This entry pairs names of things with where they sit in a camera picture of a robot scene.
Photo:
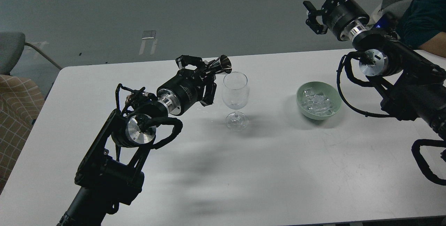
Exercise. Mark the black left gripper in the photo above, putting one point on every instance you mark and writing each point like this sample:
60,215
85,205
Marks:
187,87

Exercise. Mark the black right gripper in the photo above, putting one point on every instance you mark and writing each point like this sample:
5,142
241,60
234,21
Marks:
336,16

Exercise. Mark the steel cocktail jigger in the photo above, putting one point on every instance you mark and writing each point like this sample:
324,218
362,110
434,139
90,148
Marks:
221,65

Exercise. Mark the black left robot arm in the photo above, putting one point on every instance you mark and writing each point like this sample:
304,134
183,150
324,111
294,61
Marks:
110,174

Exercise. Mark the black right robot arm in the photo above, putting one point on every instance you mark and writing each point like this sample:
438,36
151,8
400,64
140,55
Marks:
410,85

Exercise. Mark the clear wine glass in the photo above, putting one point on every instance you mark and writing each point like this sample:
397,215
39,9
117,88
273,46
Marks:
235,96

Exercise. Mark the clear ice cubes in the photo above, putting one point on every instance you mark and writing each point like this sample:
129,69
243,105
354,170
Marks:
317,103

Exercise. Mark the person in teal shirt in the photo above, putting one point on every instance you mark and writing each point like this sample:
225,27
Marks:
423,26

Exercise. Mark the green bowl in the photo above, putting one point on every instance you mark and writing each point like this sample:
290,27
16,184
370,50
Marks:
318,86

